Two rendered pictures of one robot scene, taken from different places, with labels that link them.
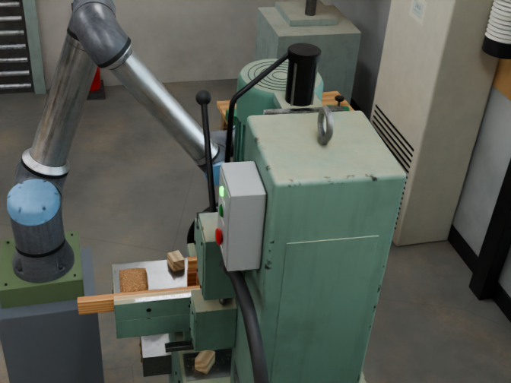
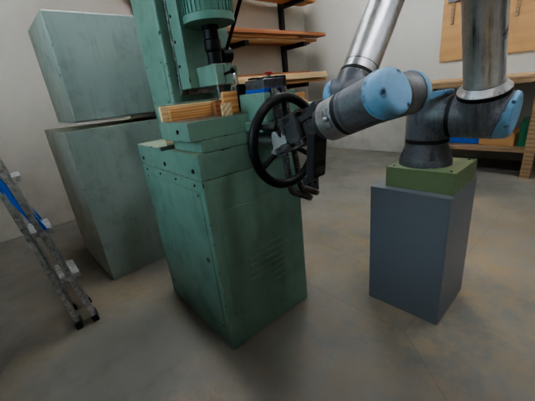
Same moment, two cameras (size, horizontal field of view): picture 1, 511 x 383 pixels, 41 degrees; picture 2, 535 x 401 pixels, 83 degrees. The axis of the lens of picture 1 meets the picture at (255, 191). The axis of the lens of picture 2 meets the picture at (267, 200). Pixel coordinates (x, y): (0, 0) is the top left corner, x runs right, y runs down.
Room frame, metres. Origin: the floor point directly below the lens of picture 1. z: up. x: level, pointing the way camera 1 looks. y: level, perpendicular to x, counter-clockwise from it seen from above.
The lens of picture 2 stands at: (2.42, -0.40, 0.97)
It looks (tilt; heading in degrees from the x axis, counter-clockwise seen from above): 20 degrees down; 156
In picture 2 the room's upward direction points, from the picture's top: 6 degrees counter-clockwise
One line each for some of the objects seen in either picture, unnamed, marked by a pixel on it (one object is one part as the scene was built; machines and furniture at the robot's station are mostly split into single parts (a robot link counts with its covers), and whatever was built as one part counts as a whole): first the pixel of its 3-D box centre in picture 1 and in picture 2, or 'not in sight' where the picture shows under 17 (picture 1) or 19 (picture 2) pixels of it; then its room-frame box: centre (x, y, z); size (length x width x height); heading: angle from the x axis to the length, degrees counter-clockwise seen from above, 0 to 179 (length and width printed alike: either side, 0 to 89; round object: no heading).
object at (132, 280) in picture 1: (133, 279); not in sight; (1.28, 0.29, 0.91); 0.10 x 0.07 x 0.02; 15
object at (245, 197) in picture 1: (240, 216); not in sight; (0.93, 0.02, 1.40); 0.10 x 0.06 x 0.16; 15
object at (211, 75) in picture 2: not in sight; (215, 78); (1.25, -0.04, 1.03); 0.14 x 0.07 x 0.09; 15
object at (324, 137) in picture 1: (325, 125); not in sight; (0.99, -0.11, 1.55); 0.06 x 0.02 x 0.07; 15
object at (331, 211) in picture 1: (302, 299); (176, 51); (0.99, -0.11, 1.16); 0.22 x 0.22 x 0.72; 15
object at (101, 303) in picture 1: (214, 292); (247, 104); (1.24, 0.08, 0.92); 0.66 x 0.02 x 0.04; 105
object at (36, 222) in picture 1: (36, 214); (431, 114); (1.63, 0.66, 0.82); 0.17 x 0.15 x 0.18; 15
